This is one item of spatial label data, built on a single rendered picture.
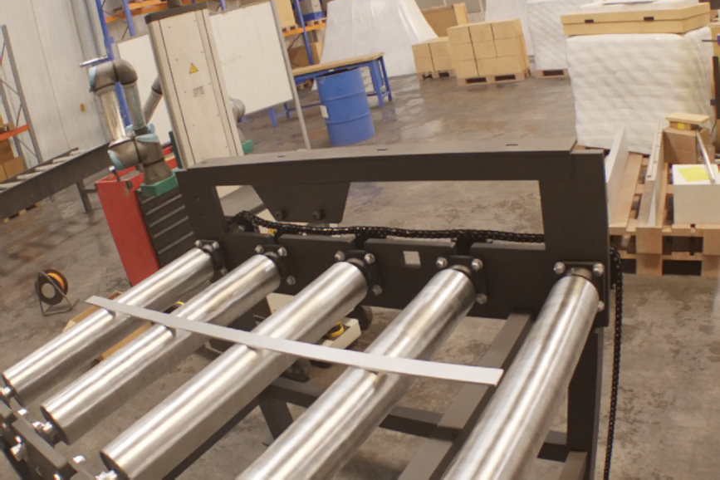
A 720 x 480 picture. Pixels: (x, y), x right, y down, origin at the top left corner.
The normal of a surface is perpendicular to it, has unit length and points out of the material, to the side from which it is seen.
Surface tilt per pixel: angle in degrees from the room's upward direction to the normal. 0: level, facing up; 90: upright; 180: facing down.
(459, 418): 0
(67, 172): 90
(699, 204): 90
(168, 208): 90
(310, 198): 90
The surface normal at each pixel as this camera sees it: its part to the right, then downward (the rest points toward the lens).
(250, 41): 0.52, 0.18
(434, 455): -0.22, -0.92
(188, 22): 0.77, 0.05
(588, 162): -0.54, 0.40
